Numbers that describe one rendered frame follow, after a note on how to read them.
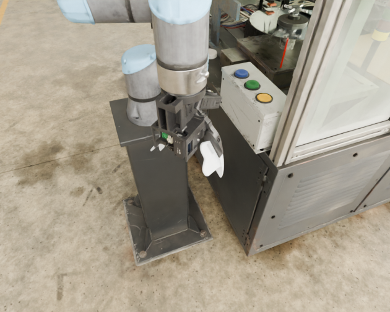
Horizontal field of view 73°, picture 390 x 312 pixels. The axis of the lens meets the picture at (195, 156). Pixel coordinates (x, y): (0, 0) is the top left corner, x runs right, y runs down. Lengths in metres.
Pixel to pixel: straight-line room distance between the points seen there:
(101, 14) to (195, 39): 0.17
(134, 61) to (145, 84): 0.08
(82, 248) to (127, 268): 0.27
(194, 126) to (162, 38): 0.15
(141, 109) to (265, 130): 0.40
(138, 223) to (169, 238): 0.20
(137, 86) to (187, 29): 0.52
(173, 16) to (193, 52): 0.05
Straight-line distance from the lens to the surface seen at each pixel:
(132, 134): 0.90
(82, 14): 0.48
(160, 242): 1.47
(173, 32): 0.36
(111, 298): 1.43
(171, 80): 0.39
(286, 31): 1.11
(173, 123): 0.44
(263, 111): 0.75
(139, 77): 0.84
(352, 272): 1.61
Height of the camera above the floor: 1.33
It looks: 47 degrees down
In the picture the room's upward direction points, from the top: straight up
